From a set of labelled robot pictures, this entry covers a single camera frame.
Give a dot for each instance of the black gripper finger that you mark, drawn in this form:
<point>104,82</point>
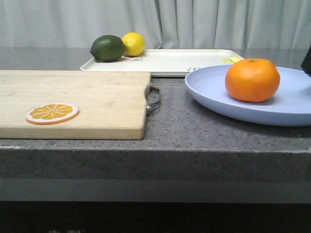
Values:
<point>306,64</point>

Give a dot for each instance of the light blue plate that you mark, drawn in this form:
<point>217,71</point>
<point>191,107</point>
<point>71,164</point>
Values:
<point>289,106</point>

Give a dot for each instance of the orange fruit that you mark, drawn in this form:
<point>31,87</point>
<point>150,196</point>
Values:
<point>252,80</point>

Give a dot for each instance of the cream rectangular tray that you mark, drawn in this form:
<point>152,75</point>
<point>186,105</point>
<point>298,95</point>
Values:
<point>164,62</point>

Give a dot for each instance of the yellow plastic fork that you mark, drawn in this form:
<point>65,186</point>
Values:
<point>235,59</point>

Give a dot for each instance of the yellow plastic knife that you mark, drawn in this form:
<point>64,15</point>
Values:
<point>227,61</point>

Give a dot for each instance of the yellow lemon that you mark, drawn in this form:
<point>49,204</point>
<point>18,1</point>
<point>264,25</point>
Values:
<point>134,43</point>

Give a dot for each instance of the green lime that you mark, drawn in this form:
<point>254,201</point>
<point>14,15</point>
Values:
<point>108,48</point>

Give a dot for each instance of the orange slice coaster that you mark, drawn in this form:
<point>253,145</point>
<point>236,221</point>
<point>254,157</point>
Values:
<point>52,113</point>

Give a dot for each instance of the wooden cutting board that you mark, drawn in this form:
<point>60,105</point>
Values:
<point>106,105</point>

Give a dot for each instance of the grey curtain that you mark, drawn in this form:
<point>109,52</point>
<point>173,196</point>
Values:
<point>165,24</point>

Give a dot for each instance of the metal cutting board handle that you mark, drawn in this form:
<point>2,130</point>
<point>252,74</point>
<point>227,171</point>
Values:
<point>153,98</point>

